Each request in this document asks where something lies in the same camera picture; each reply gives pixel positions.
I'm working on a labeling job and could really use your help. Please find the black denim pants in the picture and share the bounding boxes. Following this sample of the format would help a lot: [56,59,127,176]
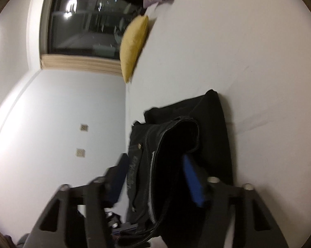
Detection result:
[116,90,233,247]

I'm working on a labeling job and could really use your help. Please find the white bed sheet mattress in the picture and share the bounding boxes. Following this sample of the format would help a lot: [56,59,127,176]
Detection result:
[126,0,311,247]

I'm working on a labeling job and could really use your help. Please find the yellow cushion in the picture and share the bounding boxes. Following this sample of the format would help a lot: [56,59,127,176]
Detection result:
[120,15,149,83]

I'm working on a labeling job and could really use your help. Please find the dark glass window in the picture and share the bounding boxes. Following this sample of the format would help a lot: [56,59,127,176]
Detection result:
[39,0,145,60]

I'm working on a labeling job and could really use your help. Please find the wall switch plate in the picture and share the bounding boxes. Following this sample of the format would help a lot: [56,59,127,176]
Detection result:
[80,124,89,132]

